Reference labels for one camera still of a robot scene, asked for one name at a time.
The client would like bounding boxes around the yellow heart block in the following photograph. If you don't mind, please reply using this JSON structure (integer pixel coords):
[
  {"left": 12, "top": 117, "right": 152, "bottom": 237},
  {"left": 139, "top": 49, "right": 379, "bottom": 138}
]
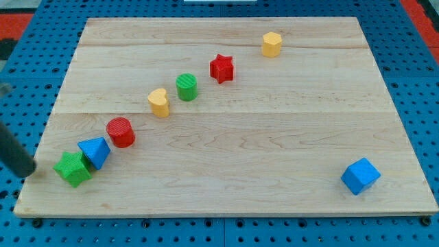
[{"left": 147, "top": 88, "right": 169, "bottom": 117}]

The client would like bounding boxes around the light wooden board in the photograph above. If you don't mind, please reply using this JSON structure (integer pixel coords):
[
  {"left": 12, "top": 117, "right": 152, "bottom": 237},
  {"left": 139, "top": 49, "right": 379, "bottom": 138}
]
[{"left": 14, "top": 17, "right": 438, "bottom": 218}]

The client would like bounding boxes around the green cylinder block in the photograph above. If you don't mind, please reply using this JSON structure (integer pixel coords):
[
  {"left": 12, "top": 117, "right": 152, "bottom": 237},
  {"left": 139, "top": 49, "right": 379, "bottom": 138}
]
[{"left": 176, "top": 73, "right": 198, "bottom": 102}]

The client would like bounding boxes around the red star block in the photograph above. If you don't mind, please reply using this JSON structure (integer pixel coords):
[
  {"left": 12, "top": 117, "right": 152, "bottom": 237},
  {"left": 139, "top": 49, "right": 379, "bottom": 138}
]
[{"left": 209, "top": 54, "right": 235, "bottom": 84}]

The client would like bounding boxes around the yellow hexagon block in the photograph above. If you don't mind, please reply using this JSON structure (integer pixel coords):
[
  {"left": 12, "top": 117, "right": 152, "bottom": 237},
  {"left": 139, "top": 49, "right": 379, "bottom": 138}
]
[{"left": 261, "top": 32, "right": 283, "bottom": 58}]

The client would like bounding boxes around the red cylinder block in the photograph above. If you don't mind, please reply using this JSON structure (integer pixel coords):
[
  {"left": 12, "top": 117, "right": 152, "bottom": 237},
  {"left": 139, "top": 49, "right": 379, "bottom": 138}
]
[{"left": 106, "top": 117, "right": 135, "bottom": 148}]

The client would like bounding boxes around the blue triangular prism block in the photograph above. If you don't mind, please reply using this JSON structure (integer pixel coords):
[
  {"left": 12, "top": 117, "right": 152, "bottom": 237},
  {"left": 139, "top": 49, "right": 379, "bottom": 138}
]
[{"left": 78, "top": 137, "right": 110, "bottom": 170}]

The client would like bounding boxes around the blue cube block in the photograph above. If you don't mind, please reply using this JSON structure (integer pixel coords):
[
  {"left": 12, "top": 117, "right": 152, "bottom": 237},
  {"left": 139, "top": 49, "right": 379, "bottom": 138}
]
[{"left": 341, "top": 158, "right": 381, "bottom": 196}]

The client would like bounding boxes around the green star block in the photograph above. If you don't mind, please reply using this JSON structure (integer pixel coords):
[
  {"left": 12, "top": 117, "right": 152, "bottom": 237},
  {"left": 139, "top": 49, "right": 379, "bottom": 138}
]
[{"left": 53, "top": 151, "right": 92, "bottom": 188}]

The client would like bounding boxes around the blue perforated metal base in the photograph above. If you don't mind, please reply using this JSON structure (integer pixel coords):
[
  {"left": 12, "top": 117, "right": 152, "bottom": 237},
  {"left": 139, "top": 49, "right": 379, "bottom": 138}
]
[{"left": 1, "top": 0, "right": 438, "bottom": 246}]

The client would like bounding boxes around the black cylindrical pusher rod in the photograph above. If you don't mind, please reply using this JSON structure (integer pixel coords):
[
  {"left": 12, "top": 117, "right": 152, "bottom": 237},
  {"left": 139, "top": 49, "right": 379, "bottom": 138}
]
[{"left": 1, "top": 122, "right": 36, "bottom": 178}]

